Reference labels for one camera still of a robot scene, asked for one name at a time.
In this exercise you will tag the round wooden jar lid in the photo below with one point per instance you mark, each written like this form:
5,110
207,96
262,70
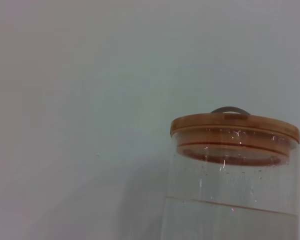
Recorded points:
230,123

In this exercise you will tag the glass water dispenser jar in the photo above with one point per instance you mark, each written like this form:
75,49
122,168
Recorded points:
227,195

